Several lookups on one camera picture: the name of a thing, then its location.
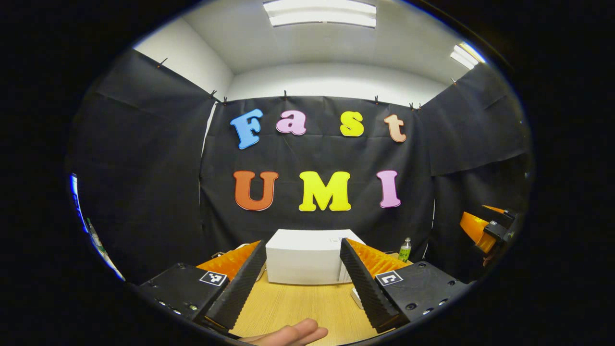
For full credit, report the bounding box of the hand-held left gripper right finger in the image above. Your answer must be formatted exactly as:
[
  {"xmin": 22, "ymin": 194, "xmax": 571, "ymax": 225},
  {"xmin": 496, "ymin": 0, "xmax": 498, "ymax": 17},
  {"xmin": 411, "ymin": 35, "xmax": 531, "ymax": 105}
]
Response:
[{"xmin": 339, "ymin": 237, "xmax": 470, "ymax": 334}]

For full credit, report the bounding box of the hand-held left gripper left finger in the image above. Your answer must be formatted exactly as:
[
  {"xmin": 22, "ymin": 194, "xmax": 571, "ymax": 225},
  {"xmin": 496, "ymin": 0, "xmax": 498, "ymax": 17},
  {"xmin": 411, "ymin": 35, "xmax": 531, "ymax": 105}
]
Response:
[{"xmin": 137, "ymin": 239, "xmax": 268, "ymax": 333}]

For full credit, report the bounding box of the white microwave oven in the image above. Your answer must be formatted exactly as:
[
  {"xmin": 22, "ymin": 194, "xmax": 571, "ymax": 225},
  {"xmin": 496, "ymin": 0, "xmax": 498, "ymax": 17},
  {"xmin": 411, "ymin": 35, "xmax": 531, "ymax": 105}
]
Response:
[{"xmin": 265, "ymin": 229, "xmax": 367, "ymax": 285}]

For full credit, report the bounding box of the black backdrop cloth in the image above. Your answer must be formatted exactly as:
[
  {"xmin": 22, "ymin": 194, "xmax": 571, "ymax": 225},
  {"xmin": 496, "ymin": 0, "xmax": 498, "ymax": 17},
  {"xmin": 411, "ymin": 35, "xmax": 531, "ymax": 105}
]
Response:
[{"xmin": 67, "ymin": 48, "xmax": 535, "ymax": 284}]

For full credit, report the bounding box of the small ceiling light panel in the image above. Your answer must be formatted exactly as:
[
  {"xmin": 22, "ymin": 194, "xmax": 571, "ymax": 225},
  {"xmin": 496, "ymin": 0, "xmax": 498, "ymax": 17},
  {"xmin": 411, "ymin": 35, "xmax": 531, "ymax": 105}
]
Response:
[{"xmin": 450, "ymin": 42, "xmax": 486, "ymax": 70}]

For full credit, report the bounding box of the long ceiling light panel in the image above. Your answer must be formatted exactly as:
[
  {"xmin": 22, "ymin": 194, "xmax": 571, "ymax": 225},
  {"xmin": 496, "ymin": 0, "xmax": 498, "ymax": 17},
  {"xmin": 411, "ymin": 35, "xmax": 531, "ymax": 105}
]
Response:
[{"xmin": 263, "ymin": 0, "xmax": 378, "ymax": 28}]

